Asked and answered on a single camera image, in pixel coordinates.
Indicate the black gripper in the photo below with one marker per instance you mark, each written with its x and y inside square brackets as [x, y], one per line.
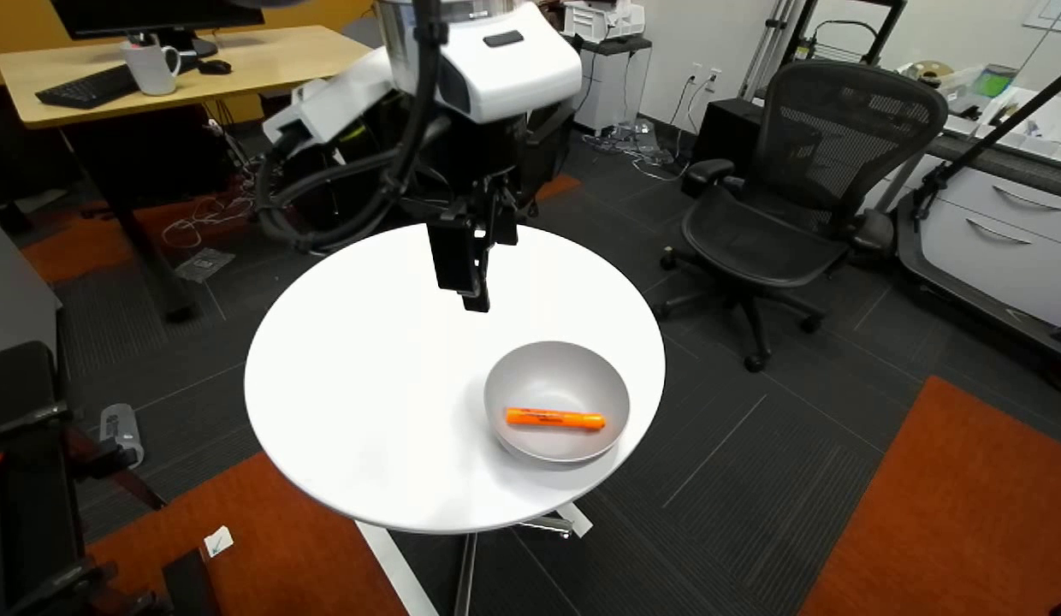
[456, 251]

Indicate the orange carrot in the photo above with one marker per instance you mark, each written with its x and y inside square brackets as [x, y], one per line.
[551, 418]

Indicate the black computer mouse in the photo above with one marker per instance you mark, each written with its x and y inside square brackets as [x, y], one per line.
[212, 65]

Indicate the white mug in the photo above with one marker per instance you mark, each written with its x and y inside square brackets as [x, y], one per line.
[152, 65]

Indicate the black floor box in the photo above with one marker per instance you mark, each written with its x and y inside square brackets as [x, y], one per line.
[731, 131]

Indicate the light wooden desk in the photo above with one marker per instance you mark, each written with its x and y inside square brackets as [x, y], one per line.
[211, 71]

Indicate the clear plastic bottle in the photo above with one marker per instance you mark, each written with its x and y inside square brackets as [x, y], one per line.
[121, 434]

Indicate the white table base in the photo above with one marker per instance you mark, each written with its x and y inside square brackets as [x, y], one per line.
[399, 569]

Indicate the black mesh office chair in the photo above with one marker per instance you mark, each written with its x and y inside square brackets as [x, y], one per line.
[805, 194]

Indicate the black equipment stand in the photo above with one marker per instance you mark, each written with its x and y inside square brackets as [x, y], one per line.
[36, 491]

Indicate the black keyboard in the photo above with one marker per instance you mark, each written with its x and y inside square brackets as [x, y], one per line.
[90, 87]

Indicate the black monitor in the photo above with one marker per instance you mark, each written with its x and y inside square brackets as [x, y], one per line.
[154, 15]

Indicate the black slanted tripod pole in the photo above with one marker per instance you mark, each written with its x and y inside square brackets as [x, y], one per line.
[992, 139]

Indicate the white drawer cabinet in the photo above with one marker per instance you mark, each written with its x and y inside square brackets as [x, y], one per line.
[997, 246]

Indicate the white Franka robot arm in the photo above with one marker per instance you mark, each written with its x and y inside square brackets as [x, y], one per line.
[502, 62]

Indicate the small white paper slip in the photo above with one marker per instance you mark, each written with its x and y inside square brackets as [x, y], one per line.
[217, 541]

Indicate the grey round bowl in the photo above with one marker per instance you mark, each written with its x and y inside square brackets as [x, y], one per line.
[559, 394]

